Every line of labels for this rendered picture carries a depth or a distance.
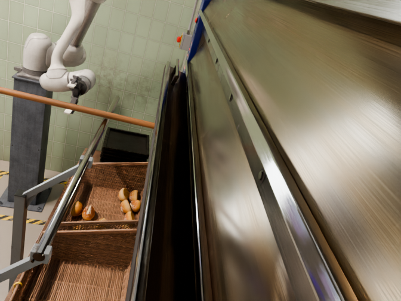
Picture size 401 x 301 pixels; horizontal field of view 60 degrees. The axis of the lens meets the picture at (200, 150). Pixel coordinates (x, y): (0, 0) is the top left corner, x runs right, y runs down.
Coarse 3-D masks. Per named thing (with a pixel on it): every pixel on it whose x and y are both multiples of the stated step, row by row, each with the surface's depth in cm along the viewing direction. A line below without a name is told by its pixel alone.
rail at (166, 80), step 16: (160, 112) 119; (160, 128) 107; (160, 144) 98; (160, 160) 91; (144, 208) 72; (144, 224) 67; (144, 240) 63; (144, 256) 60; (144, 272) 57; (144, 288) 54
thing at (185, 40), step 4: (184, 32) 240; (184, 36) 234; (188, 36) 234; (184, 40) 235; (188, 40) 235; (180, 44) 236; (184, 44) 236; (188, 44) 236; (180, 48) 237; (184, 48) 237; (188, 48) 237
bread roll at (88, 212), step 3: (87, 207) 187; (90, 207) 188; (93, 207) 191; (84, 210) 186; (87, 210) 186; (90, 210) 186; (93, 210) 188; (84, 213) 185; (87, 213) 185; (90, 213) 185; (93, 213) 187; (84, 216) 185; (87, 216) 184; (90, 216) 185; (93, 216) 187; (84, 219) 186; (87, 219) 185; (90, 219) 186
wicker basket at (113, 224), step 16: (112, 176) 211; (64, 192) 179; (80, 192) 206; (96, 192) 209; (112, 192) 214; (96, 208) 197; (112, 208) 201; (64, 224) 159; (80, 224) 159; (96, 224) 160; (112, 224) 161; (128, 224) 161; (80, 240) 164
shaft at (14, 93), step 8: (0, 88) 155; (8, 88) 157; (16, 96) 157; (24, 96) 157; (32, 96) 157; (40, 96) 158; (48, 104) 159; (56, 104) 159; (64, 104) 160; (72, 104) 161; (88, 112) 162; (96, 112) 162; (104, 112) 163; (120, 120) 165; (128, 120) 165; (136, 120) 166; (152, 128) 168
